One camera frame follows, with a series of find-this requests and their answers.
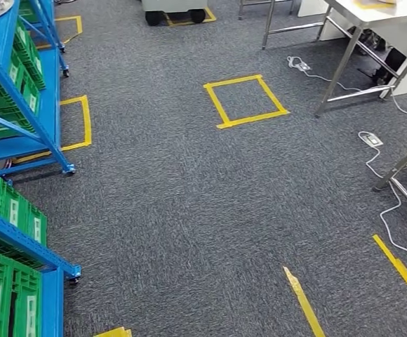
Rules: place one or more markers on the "blue metal shelf rack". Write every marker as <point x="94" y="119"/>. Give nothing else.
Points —
<point x="45" y="18"/>
<point x="51" y="116"/>
<point x="52" y="302"/>

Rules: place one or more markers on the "yellow floor tape square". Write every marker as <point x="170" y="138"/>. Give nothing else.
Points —
<point x="303" y="302"/>
<point x="208" y="16"/>
<point x="217" y="104"/>
<point x="78" y="25"/>

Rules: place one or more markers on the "yellow floor tape strip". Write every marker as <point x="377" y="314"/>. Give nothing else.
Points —
<point x="403" y="274"/>
<point x="85" y="121"/>

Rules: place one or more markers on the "white power strip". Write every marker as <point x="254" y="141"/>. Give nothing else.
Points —
<point x="303" y="66"/>
<point x="371" y="138"/>

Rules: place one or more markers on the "white wheeled cart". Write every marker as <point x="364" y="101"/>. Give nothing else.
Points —
<point x="174" y="5"/>

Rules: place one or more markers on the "black bag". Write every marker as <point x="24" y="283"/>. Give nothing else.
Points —
<point x="392" y="60"/>

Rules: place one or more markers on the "white desk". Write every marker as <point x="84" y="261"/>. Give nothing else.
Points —
<point x="375" y="14"/>

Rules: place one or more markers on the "steel table frame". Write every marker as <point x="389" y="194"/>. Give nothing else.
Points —
<point x="268" y="23"/>

